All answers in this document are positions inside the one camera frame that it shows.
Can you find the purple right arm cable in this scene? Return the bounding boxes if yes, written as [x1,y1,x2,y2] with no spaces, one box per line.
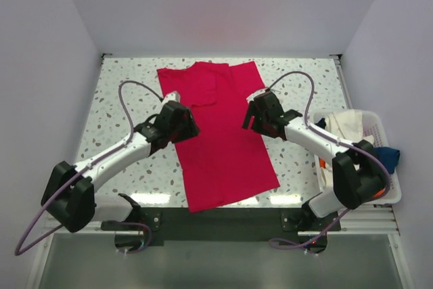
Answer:
[263,71,390,249]

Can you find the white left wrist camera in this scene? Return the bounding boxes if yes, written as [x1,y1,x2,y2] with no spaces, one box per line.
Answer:
[162,91,181,104]

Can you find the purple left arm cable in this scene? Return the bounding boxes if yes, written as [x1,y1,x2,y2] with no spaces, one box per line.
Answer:
[14,81,165,257]

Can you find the aluminium frame rails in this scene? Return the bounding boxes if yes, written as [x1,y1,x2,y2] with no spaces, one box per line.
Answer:
[29,56,414,288]

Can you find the red t shirt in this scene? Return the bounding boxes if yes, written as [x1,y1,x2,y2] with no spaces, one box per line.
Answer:
[157,62,279,213]

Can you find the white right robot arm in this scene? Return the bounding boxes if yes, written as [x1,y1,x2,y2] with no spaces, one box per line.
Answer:
[242,89,390,229]

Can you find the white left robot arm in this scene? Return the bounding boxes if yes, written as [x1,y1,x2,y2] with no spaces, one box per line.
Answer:
[41,100,200,233]

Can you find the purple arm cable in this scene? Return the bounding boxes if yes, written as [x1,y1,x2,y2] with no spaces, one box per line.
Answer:
[263,71,390,249]
[14,81,165,257]

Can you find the white plastic laundry basket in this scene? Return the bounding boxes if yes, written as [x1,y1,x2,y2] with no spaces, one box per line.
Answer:
[309,110,402,205]

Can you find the navy blue t shirt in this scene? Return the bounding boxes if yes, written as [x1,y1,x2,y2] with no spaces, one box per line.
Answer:
[375,147,401,175]

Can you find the white cream t shirt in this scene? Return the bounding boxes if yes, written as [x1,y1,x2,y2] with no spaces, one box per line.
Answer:
[317,109,376,188]

